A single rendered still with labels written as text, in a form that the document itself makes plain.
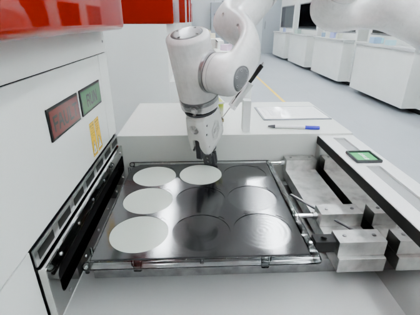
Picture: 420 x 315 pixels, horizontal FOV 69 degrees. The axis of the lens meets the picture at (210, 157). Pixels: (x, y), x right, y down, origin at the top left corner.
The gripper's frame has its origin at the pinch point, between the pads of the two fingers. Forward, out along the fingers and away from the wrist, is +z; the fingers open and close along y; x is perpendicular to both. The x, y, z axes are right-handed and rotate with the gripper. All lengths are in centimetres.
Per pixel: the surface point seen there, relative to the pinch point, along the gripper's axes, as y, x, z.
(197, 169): -4.0, 1.8, 0.7
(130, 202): -21.9, 7.8, -5.7
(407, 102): 393, -118, 223
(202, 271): -29.0, -10.4, -0.8
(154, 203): -20.5, 3.1, -5.2
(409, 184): -2.9, -42.4, -5.2
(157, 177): -11.1, 8.9, -1.8
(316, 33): 795, 58, 288
